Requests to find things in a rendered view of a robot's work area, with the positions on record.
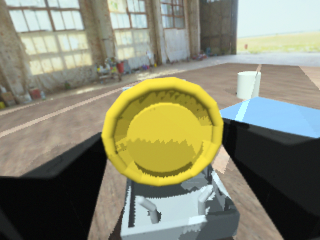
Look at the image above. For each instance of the yellow round plate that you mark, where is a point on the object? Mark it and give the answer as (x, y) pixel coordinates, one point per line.
(162, 131)

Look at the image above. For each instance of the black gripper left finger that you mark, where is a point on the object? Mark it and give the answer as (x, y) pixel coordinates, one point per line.
(56, 200)

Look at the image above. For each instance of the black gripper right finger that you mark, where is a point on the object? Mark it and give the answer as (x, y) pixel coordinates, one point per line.
(283, 171)

